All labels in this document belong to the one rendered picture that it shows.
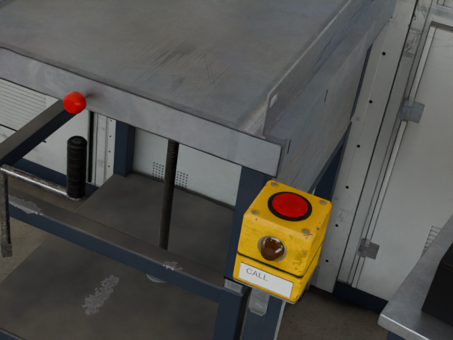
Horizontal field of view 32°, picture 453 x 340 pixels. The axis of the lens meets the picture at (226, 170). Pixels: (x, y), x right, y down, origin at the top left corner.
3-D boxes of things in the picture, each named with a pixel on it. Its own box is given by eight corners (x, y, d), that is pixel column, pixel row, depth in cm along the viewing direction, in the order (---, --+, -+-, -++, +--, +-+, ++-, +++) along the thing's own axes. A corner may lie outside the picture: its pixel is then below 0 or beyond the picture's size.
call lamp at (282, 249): (279, 272, 84) (284, 249, 82) (251, 261, 85) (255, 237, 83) (284, 264, 85) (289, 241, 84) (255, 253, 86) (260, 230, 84)
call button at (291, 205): (298, 230, 85) (301, 218, 84) (265, 217, 86) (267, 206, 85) (310, 210, 88) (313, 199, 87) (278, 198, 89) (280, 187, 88)
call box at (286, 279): (294, 307, 88) (311, 239, 82) (230, 280, 90) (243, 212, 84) (317, 265, 94) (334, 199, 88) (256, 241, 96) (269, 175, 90)
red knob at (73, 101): (78, 119, 113) (79, 100, 111) (59, 112, 114) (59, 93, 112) (95, 106, 116) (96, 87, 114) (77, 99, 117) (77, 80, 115)
